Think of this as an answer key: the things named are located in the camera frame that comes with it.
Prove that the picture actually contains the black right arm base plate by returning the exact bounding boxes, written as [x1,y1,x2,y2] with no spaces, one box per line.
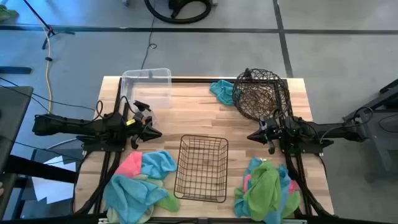
[279,136,335,155]

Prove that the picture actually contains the black tripod stand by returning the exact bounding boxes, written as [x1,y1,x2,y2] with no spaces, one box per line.
[22,0,76,50]

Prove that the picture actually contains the clear plastic bin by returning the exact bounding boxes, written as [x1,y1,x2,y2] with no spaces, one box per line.
[120,67,172,110]

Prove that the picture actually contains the dark grey desk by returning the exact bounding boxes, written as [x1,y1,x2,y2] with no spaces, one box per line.
[0,85,34,218]

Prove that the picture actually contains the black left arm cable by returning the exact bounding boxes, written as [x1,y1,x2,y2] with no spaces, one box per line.
[94,95,139,122]

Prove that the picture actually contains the green object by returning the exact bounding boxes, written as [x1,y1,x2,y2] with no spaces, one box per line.
[0,4,19,23]

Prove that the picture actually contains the teal microfiber towel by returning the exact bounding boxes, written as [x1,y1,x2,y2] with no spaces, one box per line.
[209,79,238,106]

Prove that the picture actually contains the dark vacuum cleaner body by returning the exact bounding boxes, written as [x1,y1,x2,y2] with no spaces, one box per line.
[167,0,218,10]

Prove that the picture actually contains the white paper sheets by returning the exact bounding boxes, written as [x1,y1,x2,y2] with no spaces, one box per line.
[30,155,77,205]

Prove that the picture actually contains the black flat bar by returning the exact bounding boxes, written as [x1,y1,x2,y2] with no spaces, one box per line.
[0,66,33,75]

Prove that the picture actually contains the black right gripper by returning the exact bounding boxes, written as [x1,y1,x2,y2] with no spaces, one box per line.
[246,117,283,156]

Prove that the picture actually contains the black steel beam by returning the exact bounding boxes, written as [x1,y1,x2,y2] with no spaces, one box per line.
[2,154,78,184]

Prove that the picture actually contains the dark grey cart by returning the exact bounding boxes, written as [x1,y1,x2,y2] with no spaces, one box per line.
[341,77,398,183]

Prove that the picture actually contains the black aluminium table frame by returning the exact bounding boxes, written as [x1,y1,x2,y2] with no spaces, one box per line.
[71,76,335,224]

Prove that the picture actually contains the round dark wicker basket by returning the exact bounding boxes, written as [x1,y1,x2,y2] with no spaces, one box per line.
[232,67,293,122]

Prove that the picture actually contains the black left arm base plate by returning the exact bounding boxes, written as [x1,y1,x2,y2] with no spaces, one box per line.
[82,136,128,153]

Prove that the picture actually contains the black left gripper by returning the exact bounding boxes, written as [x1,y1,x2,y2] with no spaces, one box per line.
[124,109,163,150]

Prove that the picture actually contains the thin black floor cable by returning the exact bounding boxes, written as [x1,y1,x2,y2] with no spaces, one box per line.
[140,0,158,71]

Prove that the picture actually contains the black vacuum hose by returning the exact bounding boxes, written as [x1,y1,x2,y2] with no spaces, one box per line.
[143,0,213,25]

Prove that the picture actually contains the rectangular black wire basket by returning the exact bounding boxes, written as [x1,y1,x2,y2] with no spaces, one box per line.
[173,134,229,203]

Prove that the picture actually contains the yellow extension cable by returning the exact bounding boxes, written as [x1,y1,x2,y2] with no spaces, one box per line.
[32,12,53,114]

